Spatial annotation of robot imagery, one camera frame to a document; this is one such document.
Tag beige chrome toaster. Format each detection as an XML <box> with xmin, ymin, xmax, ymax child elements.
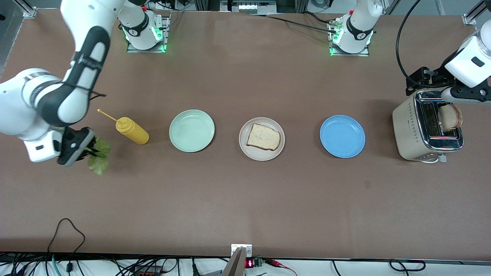
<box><xmin>392</xmin><ymin>90</ymin><xmax>465</xmax><ymax>164</ymax></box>

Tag beige plate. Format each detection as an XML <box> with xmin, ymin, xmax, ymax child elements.
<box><xmin>239</xmin><ymin>117</ymin><xmax>286</xmax><ymax>161</ymax></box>

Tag aluminium camera mast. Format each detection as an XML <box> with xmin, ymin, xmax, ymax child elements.
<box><xmin>222</xmin><ymin>244</ymin><xmax>253</xmax><ymax>276</ymax></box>

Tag looped black cable with ferrite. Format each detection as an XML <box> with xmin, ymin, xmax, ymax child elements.
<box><xmin>47</xmin><ymin>218</ymin><xmax>86</xmax><ymax>276</ymax></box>

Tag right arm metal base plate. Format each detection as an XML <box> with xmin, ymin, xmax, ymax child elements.
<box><xmin>127</xmin><ymin>11</ymin><xmax>171</xmax><ymax>53</ymax></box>

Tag red wires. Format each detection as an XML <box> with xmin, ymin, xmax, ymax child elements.
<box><xmin>267</xmin><ymin>259</ymin><xmax>298</xmax><ymax>276</ymax></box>

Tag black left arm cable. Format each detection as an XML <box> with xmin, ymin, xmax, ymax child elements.
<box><xmin>396</xmin><ymin>0</ymin><xmax>420</xmax><ymax>85</ymax></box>

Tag blue plate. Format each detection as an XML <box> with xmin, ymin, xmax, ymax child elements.
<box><xmin>320</xmin><ymin>115</ymin><xmax>366</xmax><ymax>159</ymax></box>

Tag yellow squeeze bottle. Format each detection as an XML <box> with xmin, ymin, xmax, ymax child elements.
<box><xmin>97</xmin><ymin>109</ymin><xmax>150</xmax><ymax>145</ymax></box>

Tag toasted bread slice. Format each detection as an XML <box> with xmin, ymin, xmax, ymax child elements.
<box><xmin>438</xmin><ymin>103</ymin><xmax>463</xmax><ymax>133</ymax></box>
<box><xmin>246</xmin><ymin>123</ymin><xmax>281</xmax><ymax>151</ymax></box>

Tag white power strip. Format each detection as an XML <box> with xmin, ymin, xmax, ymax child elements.
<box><xmin>238</xmin><ymin>2</ymin><xmax>270</xmax><ymax>13</ymax></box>

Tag black cable with metal plug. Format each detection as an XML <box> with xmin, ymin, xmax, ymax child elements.
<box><xmin>247</xmin><ymin>11</ymin><xmax>344</xmax><ymax>33</ymax></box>

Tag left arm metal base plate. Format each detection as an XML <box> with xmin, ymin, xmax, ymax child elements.
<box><xmin>328</xmin><ymin>17</ymin><xmax>371</xmax><ymax>57</ymax></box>

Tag pale green plate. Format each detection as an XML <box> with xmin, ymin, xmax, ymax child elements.
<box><xmin>169</xmin><ymin>109</ymin><xmax>215</xmax><ymax>153</ymax></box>

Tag coiled black cable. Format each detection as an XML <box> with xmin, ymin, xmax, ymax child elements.
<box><xmin>389</xmin><ymin>259</ymin><xmax>427</xmax><ymax>272</ymax></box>

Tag aluminium frame post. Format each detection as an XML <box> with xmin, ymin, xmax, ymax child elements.
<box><xmin>15</xmin><ymin>0</ymin><xmax>38</xmax><ymax>18</ymax></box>
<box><xmin>461</xmin><ymin>0</ymin><xmax>491</xmax><ymax>26</ymax></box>

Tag green lettuce leaf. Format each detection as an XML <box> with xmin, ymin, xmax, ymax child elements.
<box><xmin>87</xmin><ymin>137</ymin><xmax>112</xmax><ymax>176</ymax></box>

